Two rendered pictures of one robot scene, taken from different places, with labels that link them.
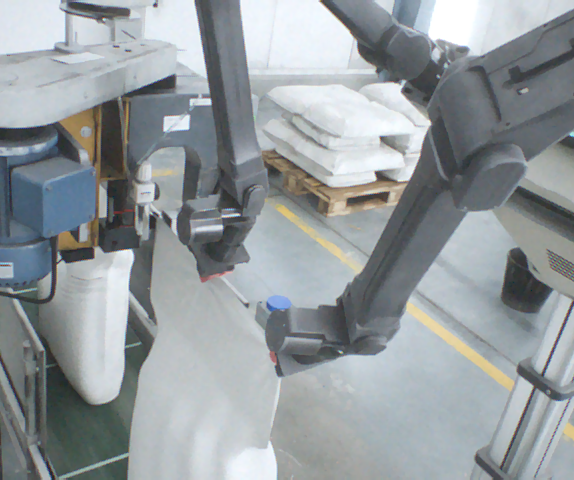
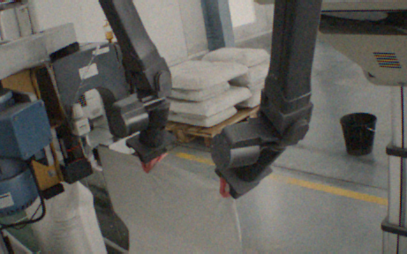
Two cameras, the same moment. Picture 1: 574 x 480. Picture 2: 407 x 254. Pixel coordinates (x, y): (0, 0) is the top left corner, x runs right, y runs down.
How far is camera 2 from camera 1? 0.23 m
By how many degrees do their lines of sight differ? 8
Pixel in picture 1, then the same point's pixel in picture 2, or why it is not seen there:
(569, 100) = not seen: outside the picture
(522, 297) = (359, 145)
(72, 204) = (34, 130)
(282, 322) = (223, 141)
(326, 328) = (259, 132)
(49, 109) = (0, 67)
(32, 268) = (24, 193)
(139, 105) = (59, 66)
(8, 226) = not seen: outside the picture
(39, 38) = not seen: outside the picture
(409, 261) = (302, 27)
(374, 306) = (290, 88)
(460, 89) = not seen: outside the picture
